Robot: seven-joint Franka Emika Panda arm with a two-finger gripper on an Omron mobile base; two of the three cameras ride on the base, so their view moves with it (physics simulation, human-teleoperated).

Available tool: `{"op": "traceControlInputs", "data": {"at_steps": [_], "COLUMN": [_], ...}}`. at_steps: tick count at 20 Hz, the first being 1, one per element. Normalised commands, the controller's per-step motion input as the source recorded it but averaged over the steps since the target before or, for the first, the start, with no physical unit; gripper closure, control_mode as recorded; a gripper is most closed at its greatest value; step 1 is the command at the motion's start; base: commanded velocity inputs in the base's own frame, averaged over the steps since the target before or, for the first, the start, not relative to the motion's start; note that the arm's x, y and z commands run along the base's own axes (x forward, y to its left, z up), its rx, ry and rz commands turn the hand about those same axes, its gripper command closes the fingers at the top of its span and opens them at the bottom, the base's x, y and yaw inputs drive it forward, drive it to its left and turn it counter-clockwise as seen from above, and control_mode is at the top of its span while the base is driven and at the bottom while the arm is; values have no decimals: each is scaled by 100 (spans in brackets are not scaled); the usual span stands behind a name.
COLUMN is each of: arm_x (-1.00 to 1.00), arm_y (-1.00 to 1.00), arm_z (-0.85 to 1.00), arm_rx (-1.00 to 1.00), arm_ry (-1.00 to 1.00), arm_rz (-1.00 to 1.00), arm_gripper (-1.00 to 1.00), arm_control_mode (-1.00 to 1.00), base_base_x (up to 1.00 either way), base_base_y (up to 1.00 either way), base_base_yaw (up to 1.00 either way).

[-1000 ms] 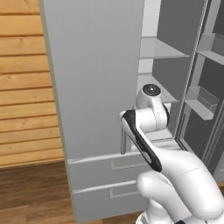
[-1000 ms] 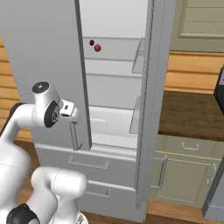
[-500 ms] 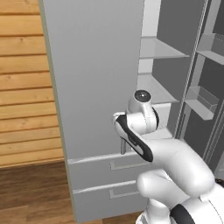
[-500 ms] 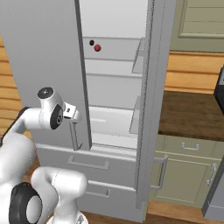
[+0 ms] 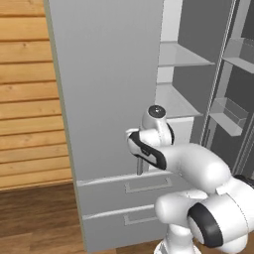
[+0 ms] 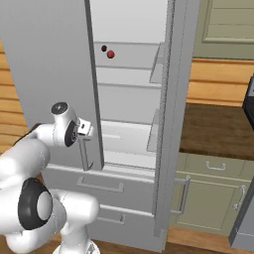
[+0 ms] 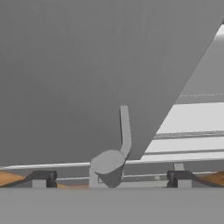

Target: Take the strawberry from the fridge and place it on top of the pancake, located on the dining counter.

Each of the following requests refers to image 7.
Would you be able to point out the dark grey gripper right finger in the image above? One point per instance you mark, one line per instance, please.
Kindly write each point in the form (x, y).
(178, 175)

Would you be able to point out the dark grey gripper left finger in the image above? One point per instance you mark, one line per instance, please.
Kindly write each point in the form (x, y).
(43, 176)

